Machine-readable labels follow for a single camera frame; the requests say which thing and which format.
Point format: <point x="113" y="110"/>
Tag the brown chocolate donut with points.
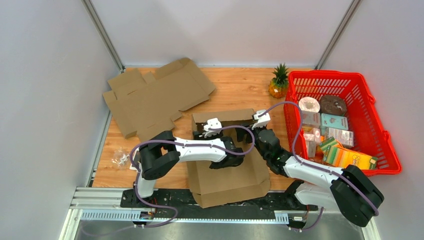
<point x="333" y="105"/>

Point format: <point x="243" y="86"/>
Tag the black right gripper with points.
<point x="240" y="134"/>

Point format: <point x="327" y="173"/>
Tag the pink grey small carton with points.
<point x="311" y="119"/>

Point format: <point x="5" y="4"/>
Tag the black star packet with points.
<point x="133" y="165"/>

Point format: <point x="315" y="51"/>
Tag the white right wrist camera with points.
<point x="261" y="119"/>

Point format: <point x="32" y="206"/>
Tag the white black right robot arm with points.
<point x="347" y="189"/>

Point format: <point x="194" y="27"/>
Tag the brown cardboard box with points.
<point x="214" y="187"/>

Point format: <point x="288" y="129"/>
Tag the flat cardboard box blank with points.
<point x="144" y="105"/>

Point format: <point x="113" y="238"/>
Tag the grey slotted cable duct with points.
<point x="136" y="216"/>

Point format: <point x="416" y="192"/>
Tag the green striped box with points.
<point x="328" y="142"/>

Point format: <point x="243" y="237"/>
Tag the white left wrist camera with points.
<point x="212" y="128"/>

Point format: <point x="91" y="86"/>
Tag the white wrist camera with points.
<point x="261" y="119"/>
<point x="212" y="128"/>

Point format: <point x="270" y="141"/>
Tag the yellow orange snack box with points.
<point x="342" y="157"/>

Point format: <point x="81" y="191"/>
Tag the red plastic basket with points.
<point x="369" y="134"/>

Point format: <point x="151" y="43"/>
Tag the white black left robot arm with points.
<point x="154" y="158"/>

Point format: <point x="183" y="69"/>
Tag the grey patterned carton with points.
<point x="344" y="137"/>

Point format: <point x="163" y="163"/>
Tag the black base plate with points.
<point x="180" y="202"/>

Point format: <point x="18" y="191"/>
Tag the clear bag of white parts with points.
<point x="121" y="159"/>

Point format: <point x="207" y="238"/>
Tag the small pineapple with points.
<point x="278" y="85"/>

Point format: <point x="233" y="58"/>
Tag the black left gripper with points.
<point x="198" y="136"/>

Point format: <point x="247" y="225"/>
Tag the teal small carton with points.
<point x="333" y="121"/>

